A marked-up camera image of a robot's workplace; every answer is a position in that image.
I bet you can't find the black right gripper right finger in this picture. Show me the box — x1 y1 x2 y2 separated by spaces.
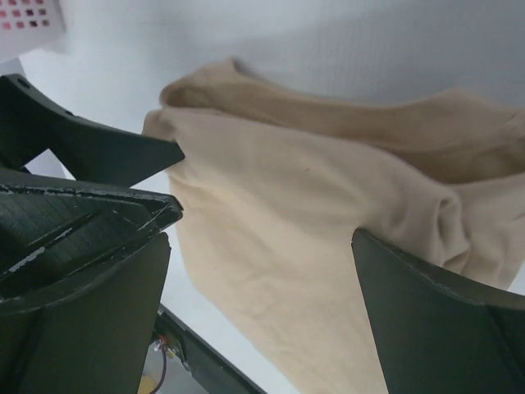
352 229 524 394

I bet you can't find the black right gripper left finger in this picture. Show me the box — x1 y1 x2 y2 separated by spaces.
1 233 171 393

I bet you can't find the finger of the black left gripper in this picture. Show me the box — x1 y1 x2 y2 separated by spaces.
1 74 185 187
1 169 183 300

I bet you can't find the white plastic laundry basket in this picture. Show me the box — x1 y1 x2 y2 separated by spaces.
0 0 66 62

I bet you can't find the beige t shirt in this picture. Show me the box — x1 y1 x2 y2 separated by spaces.
143 60 524 393

